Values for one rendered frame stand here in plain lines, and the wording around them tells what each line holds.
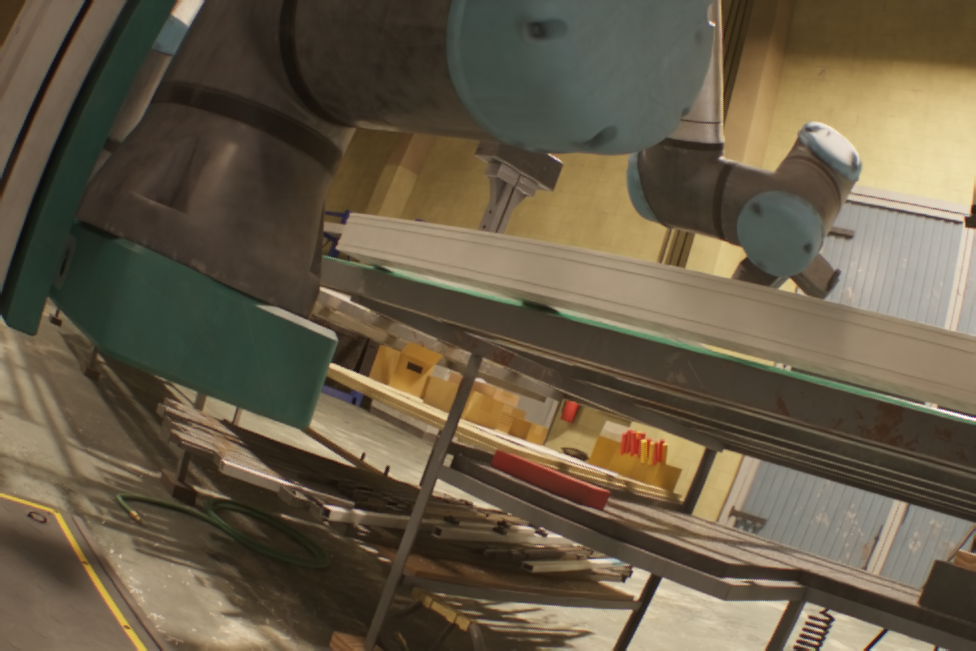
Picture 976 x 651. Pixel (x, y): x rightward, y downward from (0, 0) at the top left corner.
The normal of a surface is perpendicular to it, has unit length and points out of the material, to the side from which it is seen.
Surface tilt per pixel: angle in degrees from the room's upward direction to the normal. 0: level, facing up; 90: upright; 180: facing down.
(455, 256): 90
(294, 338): 90
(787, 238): 141
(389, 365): 90
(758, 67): 90
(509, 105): 162
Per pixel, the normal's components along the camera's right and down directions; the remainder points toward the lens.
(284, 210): 0.84, -0.10
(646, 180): -0.61, 0.01
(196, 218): 0.43, -0.28
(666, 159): -0.67, 0.25
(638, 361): -0.68, -0.32
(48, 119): 0.70, 0.20
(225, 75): 0.03, -0.07
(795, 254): -0.54, 0.57
